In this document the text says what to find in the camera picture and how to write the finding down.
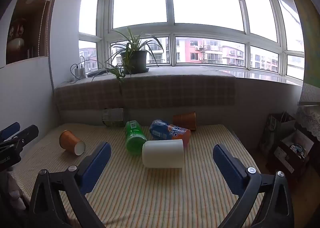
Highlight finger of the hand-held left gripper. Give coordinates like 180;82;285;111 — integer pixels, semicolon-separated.
0;122;21;141
0;125;39;154

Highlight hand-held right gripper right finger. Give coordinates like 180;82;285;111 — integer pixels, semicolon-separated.
212;143;295;228

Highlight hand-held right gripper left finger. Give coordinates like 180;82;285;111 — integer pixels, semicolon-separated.
29;141;112;228

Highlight white cup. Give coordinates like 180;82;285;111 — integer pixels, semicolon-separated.
142;139;185;169

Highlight orange paper cup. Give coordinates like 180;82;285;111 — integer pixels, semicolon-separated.
59;130;86;156

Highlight brown paper cup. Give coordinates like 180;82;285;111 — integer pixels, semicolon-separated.
172;111;197;131

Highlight person's left hand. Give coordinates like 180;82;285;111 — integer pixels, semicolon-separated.
4;171;27;210

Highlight green plastic bottle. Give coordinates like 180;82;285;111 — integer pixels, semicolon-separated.
124;120;148;156

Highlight small grey box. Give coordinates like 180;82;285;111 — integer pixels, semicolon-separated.
102;108;125;127

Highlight dark cardboard box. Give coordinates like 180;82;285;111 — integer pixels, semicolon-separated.
266;129;316;190

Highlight green paper bag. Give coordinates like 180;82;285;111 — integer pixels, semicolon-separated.
258;111;297;154

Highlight striped mat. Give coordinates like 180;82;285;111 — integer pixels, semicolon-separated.
11;123;266;228

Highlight decorated vase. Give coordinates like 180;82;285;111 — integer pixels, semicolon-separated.
6;18;27;64

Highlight dark flat device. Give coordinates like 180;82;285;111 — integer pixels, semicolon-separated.
87;68;113;78

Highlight plaid cloth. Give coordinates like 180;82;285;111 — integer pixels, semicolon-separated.
54;67;237;113

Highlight white lace cloth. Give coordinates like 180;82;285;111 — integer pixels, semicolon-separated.
297;82;320;142

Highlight wooden shelf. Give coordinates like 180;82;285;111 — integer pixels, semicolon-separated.
4;0;67;66

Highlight potted spider plant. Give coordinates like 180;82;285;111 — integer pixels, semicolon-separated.
105;26;165;93

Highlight beaded pull cord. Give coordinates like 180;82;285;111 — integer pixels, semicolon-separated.
37;0;64;58

